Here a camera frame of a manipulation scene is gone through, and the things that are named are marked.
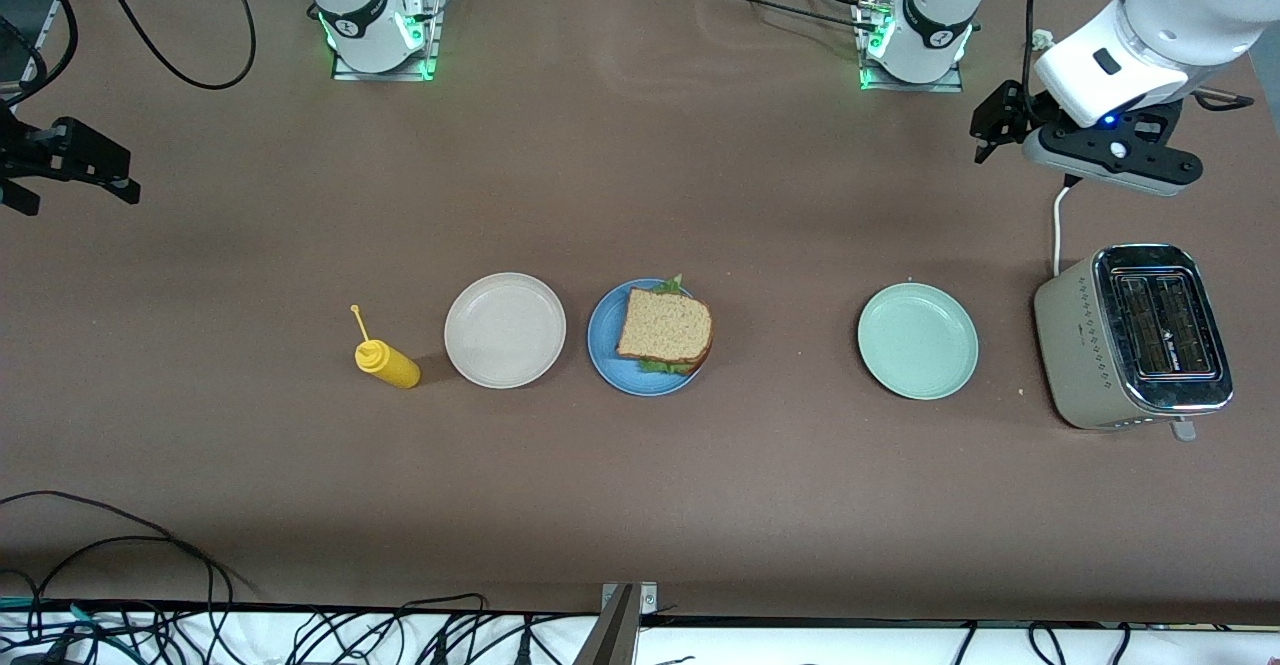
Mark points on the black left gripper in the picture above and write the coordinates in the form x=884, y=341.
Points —
x=1012, y=111

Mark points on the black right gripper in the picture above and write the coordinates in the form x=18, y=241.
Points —
x=42, y=153

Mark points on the green lettuce leaf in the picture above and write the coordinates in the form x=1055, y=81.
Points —
x=668, y=285

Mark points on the yellow squeeze bottle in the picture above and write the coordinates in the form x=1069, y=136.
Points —
x=392, y=365

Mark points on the brown bread slice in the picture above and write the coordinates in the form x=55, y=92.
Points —
x=665, y=325

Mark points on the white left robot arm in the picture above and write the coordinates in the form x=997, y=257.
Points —
x=1160, y=25

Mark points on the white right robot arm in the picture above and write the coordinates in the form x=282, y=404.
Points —
x=355, y=5

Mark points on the pale green plate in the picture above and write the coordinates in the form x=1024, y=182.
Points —
x=918, y=341

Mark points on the blue plate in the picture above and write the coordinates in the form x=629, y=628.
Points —
x=610, y=345

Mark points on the beige plate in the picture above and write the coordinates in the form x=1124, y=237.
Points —
x=505, y=330

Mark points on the beige chrome toaster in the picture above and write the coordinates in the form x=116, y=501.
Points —
x=1080, y=345

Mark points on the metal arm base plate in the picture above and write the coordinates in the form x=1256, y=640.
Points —
x=910, y=87
x=433, y=5

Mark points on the aluminium frame rail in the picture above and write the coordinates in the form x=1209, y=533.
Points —
x=50, y=15

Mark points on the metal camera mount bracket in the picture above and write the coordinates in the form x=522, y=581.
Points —
x=620, y=635

